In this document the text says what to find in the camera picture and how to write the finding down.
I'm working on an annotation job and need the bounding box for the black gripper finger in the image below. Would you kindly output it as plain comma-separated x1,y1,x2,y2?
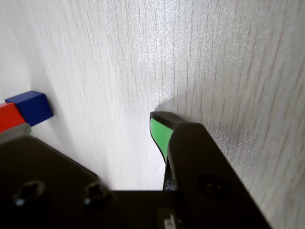
0,123,120,229
149,111,273,229

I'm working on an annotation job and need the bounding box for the red wooden cube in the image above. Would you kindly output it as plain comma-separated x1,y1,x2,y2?
0,102,27,134

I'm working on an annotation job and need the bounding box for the blue wooden cube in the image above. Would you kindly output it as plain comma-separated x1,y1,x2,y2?
4,90,54,128

